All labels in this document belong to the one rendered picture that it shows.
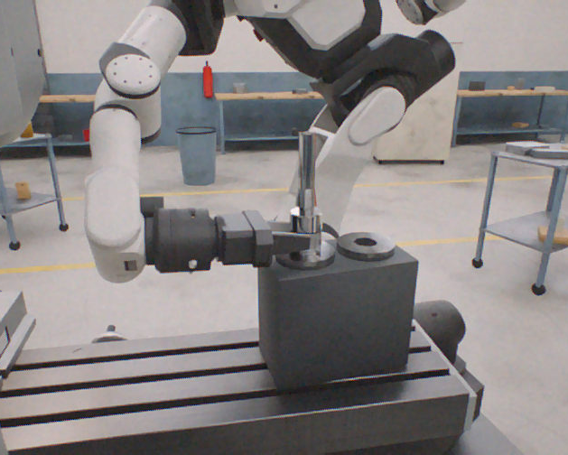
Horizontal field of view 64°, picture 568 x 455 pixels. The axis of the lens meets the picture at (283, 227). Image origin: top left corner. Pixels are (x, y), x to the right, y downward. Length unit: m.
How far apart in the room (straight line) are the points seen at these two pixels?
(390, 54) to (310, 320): 0.60
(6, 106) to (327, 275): 0.42
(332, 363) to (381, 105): 0.54
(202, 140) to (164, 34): 4.53
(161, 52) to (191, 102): 7.30
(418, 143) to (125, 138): 6.14
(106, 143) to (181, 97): 7.44
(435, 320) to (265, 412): 0.75
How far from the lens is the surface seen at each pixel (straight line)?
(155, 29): 0.86
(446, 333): 1.35
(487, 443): 1.52
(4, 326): 0.89
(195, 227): 0.60
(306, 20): 0.92
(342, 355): 0.72
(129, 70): 0.75
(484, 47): 9.57
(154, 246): 0.60
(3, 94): 0.49
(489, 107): 9.75
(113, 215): 0.60
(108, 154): 0.68
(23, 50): 0.62
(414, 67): 1.06
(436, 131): 6.74
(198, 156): 5.40
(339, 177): 1.02
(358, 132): 0.98
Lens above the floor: 1.41
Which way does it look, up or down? 20 degrees down
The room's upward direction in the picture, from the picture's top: straight up
